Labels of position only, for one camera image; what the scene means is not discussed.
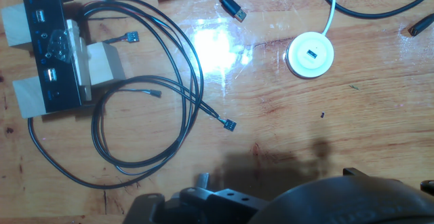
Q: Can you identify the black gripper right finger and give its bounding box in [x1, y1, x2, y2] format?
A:
[342, 167, 434, 196]

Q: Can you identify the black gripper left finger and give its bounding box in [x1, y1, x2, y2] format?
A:
[123, 172, 271, 224]

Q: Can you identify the black USB docking station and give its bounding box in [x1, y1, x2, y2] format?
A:
[19, 0, 93, 115]

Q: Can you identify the light wooden cube block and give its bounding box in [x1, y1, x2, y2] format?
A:
[12, 75, 48, 119]
[85, 41, 126, 90]
[0, 2, 34, 51]

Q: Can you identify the black cable with header plug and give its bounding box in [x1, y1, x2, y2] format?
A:
[28, 0, 205, 190]
[90, 75, 237, 178]

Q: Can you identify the white round corded USB hub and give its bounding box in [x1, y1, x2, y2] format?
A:
[285, 0, 336, 79]

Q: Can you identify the thin black cable small plug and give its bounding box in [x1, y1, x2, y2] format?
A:
[101, 88, 163, 99]

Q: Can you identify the black USB extension cable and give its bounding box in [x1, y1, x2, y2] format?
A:
[313, 0, 434, 37]

